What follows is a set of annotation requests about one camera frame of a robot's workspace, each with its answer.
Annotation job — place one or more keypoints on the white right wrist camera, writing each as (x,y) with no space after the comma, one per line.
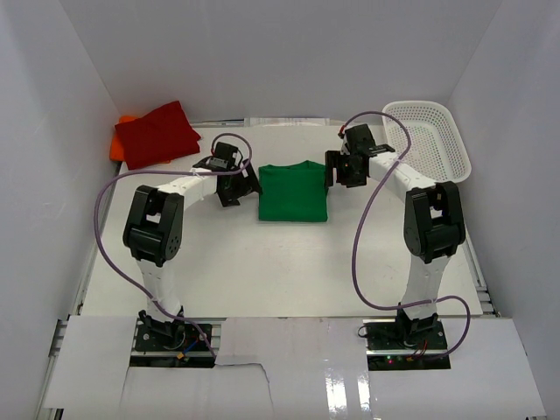
(342,135)

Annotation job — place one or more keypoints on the green t shirt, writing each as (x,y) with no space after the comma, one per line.
(293,193)

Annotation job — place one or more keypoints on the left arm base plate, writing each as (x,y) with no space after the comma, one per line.
(172,343)

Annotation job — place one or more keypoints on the folded red t shirt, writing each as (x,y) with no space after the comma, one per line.
(158,137)

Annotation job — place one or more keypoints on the folded orange t shirt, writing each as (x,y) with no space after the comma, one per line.
(116,151)

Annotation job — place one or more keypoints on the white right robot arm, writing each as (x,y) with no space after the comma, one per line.
(433,221)

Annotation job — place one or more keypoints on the white perforated plastic basket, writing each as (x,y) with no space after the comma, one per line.
(428,129)

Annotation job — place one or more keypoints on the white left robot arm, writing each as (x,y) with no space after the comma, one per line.
(154,228)

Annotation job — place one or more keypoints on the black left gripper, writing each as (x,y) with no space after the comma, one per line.
(239,187)

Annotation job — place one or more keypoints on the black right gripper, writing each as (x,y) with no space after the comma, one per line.
(339,169)

